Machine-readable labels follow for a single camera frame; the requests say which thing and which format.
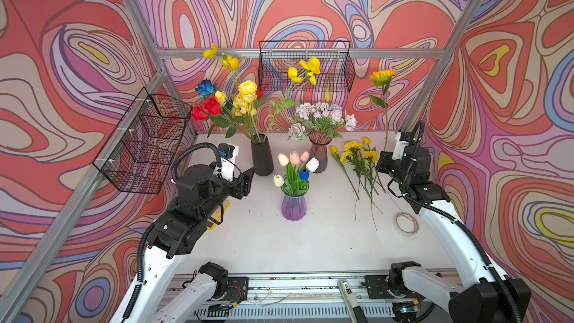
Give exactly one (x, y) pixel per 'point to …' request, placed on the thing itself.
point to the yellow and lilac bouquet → (319, 116)
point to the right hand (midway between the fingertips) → (382, 157)
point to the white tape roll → (398, 229)
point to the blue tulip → (304, 174)
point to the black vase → (261, 153)
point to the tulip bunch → (297, 168)
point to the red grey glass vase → (319, 140)
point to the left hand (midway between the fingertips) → (246, 165)
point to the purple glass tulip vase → (294, 207)
